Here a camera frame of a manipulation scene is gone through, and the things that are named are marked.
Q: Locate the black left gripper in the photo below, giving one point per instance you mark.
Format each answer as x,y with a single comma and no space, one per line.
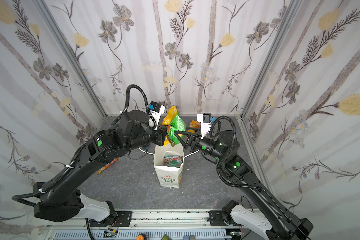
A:
161,136

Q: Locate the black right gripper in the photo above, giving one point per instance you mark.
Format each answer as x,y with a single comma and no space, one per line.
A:
195,142

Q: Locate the yellow mango gummy bag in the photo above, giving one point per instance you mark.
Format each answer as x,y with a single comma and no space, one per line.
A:
194,125

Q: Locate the red green snack bag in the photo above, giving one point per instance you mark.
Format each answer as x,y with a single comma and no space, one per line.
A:
173,161

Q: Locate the white paper bag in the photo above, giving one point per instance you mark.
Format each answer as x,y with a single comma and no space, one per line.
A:
167,176

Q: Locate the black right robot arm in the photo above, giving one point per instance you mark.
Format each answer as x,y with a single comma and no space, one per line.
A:
217,141

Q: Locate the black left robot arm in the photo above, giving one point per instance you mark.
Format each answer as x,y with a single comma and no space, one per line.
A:
60,200

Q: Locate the orange snack packet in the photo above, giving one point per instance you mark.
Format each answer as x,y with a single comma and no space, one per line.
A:
107,166

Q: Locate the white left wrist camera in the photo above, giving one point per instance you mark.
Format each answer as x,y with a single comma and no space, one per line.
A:
156,110

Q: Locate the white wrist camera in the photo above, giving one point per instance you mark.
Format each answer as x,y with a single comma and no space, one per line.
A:
156,110
205,121

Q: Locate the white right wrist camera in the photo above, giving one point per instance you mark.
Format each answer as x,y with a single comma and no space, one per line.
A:
205,121

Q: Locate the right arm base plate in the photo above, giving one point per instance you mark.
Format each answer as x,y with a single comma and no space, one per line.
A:
219,218

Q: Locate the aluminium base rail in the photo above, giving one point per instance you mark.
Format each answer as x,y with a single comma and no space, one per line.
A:
191,224

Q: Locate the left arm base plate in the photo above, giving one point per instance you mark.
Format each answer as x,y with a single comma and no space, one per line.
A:
119,219

